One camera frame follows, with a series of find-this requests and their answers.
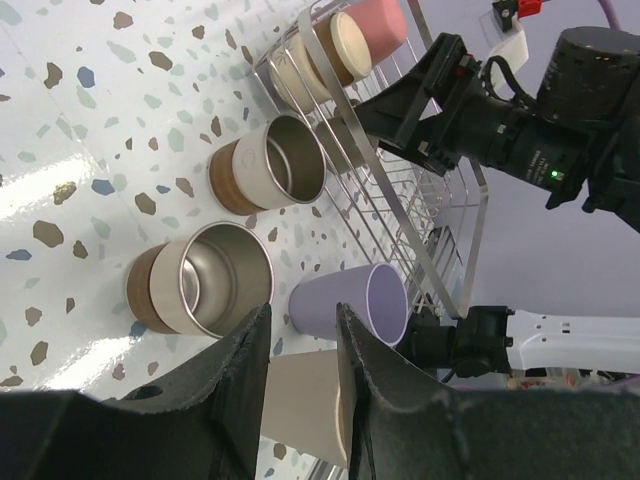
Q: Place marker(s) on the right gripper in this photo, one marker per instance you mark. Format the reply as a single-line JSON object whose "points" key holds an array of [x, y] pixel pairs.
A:
{"points": [[481, 109]]}

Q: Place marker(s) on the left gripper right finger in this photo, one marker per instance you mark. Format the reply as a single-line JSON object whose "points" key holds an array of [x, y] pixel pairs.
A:
{"points": [[400, 423]]}

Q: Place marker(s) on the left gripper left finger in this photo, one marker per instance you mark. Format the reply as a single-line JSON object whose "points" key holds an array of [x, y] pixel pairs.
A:
{"points": [[201, 420]]}

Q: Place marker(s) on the beige plastic cup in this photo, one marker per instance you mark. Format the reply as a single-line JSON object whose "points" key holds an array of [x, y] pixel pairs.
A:
{"points": [[302, 407]]}

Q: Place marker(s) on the red plastic cup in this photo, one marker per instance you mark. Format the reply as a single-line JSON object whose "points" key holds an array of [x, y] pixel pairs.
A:
{"points": [[383, 25]]}

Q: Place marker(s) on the steel tumbler cork band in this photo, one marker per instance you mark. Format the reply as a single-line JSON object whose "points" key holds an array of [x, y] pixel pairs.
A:
{"points": [[301, 66]]}

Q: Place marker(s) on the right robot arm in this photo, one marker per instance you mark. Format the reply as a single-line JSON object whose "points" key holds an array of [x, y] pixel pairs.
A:
{"points": [[579, 132]]}

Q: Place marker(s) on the right steel tumbler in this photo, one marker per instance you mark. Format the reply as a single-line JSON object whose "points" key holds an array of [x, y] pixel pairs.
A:
{"points": [[277, 165]]}

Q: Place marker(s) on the steel tumbler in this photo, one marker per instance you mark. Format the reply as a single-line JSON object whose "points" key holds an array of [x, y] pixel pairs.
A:
{"points": [[277, 165], [202, 285]]}

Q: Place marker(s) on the centre steel tumbler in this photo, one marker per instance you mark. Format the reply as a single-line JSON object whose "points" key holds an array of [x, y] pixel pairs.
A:
{"points": [[202, 285]]}

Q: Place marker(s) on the purple plastic cup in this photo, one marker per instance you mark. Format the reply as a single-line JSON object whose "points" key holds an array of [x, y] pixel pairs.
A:
{"points": [[375, 292]]}

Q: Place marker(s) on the wire dish rack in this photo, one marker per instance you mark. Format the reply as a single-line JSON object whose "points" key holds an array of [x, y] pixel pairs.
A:
{"points": [[428, 226]]}

